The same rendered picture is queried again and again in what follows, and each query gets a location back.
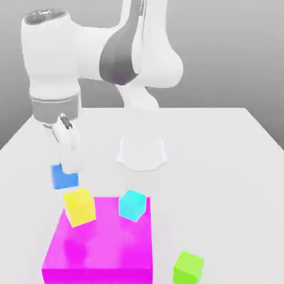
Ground small cyan cube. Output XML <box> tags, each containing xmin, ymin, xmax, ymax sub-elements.
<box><xmin>118</xmin><ymin>189</ymin><xmax>146</xmax><ymax>222</ymax></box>

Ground small green cube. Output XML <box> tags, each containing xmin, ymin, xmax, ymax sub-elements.
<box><xmin>173</xmin><ymin>250</ymin><xmax>205</xmax><ymax>284</ymax></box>

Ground small blue cube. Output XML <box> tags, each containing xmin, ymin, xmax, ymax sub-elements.
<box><xmin>50</xmin><ymin>164</ymin><xmax>79</xmax><ymax>190</ymax></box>

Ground large magenta box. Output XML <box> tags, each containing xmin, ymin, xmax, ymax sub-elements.
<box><xmin>41</xmin><ymin>196</ymin><xmax>154</xmax><ymax>284</ymax></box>

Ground small yellow cube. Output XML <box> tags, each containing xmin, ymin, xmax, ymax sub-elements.
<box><xmin>62</xmin><ymin>187</ymin><xmax>97</xmax><ymax>229</ymax></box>

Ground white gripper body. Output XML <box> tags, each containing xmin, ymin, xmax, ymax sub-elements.
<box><xmin>52</xmin><ymin>123</ymin><xmax>86</xmax><ymax>175</ymax></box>

